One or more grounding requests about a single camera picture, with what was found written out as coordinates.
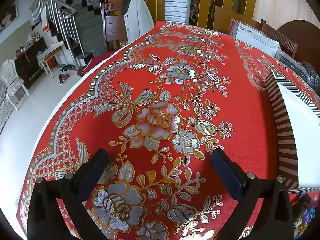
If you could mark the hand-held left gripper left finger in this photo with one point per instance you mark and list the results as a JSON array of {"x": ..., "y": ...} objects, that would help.
[{"x": 93, "y": 172}]

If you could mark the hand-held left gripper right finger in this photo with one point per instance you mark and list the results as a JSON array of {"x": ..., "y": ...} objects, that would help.
[{"x": 226, "y": 172}]

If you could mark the striped white box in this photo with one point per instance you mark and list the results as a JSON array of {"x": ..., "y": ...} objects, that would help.
[{"x": 300, "y": 130}]

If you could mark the red floral tablecloth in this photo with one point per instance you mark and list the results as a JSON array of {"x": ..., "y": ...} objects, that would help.
[{"x": 190, "y": 97}]

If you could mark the red patterned shoe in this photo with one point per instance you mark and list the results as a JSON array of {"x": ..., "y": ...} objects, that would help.
[{"x": 64, "y": 78}]

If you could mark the dark shoe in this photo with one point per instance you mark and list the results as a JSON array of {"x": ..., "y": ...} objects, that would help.
[{"x": 67, "y": 67}]

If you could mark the dark red stool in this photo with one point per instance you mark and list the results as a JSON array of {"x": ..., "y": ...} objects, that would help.
[{"x": 92, "y": 63}]

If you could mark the white ornate chair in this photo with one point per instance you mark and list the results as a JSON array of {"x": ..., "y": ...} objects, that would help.
[{"x": 11, "y": 80}]

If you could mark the black plastic bag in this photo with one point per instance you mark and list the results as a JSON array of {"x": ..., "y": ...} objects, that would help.
[{"x": 303, "y": 70}]

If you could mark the small white table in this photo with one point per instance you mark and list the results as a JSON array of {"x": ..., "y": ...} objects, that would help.
[{"x": 50, "y": 51}]

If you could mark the dark wooden cabinet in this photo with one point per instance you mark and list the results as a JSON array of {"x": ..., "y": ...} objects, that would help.
[{"x": 28, "y": 60}]

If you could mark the white cardboard box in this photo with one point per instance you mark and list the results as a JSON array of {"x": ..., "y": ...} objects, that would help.
[{"x": 257, "y": 36}]

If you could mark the slatted wooden chair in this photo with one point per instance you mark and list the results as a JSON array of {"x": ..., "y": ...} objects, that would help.
[{"x": 277, "y": 38}]

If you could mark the dark wooden chair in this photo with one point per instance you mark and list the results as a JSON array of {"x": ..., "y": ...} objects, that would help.
[{"x": 112, "y": 27}]

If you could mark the grey staircase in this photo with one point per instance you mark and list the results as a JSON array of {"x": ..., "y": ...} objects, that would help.
[{"x": 87, "y": 22}]

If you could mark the flat cardboard sheet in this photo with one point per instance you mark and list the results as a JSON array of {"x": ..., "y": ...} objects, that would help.
[{"x": 225, "y": 20}]

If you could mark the round brown table top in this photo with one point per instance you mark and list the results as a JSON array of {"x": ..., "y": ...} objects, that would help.
[{"x": 305, "y": 37}]

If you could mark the steel stair railing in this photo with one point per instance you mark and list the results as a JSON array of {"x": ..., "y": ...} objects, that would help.
[{"x": 63, "y": 17}]

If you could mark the grey jacket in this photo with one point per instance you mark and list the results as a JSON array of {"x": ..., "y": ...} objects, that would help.
[{"x": 138, "y": 17}]

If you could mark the stack of white panels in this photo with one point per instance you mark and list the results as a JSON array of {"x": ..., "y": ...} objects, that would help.
[{"x": 176, "y": 0}]

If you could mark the framed wall picture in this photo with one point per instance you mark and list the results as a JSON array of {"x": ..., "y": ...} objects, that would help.
[{"x": 7, "y": 17}]

